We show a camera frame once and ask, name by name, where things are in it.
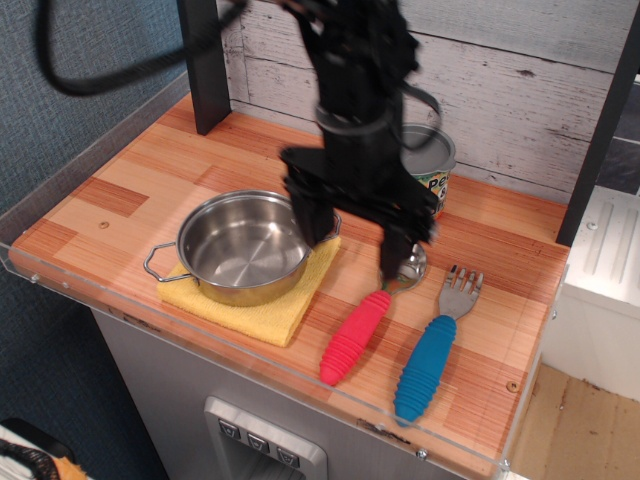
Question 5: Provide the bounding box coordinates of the grey toy kitchen cabinet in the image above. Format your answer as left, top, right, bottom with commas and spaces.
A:
91, 307, 481, 480

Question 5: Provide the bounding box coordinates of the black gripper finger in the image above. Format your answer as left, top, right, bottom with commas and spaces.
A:
380, 223, 418, 280
290, 192, 334, 247

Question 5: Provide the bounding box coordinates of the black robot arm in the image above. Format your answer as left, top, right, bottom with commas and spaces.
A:
280, 1, 439, 279

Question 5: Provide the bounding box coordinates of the clear acrylic guard rail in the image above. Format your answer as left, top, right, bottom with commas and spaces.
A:
8, 99, 568, 479

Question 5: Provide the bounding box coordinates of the dark grey left post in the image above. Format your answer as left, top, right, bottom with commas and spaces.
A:
177, 0, 231, 135

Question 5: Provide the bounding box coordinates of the blue handled metal fork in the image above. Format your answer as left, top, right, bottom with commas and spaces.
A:
394, 265, 484, 424

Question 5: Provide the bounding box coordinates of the red handled metal spoon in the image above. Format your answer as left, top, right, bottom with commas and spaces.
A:
319, 244, 427, 386

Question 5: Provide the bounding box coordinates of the peas and carrots toy can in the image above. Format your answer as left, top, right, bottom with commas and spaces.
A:
401, 124, 456, 219

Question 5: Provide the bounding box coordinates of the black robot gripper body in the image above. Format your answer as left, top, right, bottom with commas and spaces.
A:
280, 109, 437, 240

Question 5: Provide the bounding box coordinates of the silver dispenser button panel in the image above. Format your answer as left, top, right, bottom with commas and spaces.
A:
204, 396, 328, 479

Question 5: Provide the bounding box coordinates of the orange plush object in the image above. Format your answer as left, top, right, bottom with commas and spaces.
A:
52, 457, 88, 480

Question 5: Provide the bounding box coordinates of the stainless steel pot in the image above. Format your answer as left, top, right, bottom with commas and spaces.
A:
143, 190, 313, 307

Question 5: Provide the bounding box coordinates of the yellow folded cloth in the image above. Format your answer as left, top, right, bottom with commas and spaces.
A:
157, 237, 341, 347

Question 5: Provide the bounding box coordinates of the dark grey post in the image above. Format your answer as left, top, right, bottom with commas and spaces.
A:
556, 2, 639, 247
177, 0, 231, 135

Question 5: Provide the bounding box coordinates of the dark grey right post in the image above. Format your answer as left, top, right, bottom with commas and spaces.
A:
556, 2, 639, 247

